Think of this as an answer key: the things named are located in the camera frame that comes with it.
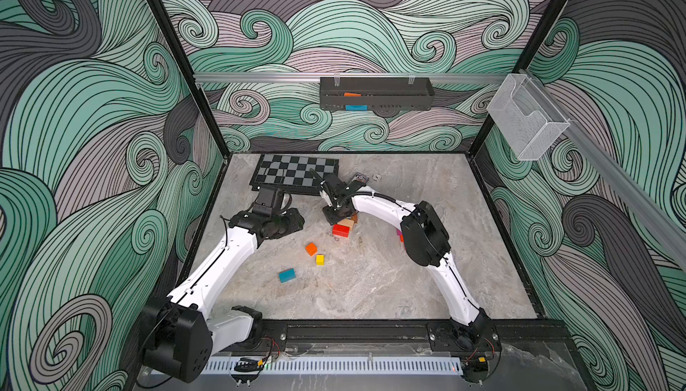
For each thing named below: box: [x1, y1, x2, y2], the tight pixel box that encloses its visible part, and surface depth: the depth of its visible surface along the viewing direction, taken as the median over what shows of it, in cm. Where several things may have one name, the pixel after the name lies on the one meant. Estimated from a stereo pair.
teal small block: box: [277, 267, 297, 284], surface depth 87 cm
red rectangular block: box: [332, 224, 352, 239], surface depth 96 cm
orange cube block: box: [305, 241, 318, 258], surface depth 92 cm
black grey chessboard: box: [249, 153, 340, 196], surface depth 112 cm
